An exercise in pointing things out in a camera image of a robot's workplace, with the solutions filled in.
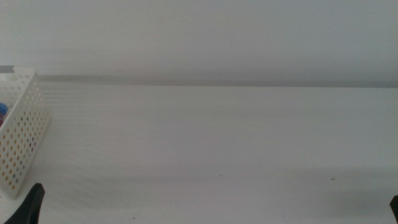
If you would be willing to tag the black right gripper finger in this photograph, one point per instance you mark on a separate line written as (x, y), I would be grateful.
(395, 208)

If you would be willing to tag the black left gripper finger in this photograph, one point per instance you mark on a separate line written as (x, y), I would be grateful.
(29, 208)

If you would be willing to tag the clear water bottle blue cap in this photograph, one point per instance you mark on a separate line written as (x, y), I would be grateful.
(2, 109)

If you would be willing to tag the white perforated plastic basket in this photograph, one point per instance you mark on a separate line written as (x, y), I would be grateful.
(28, 124)

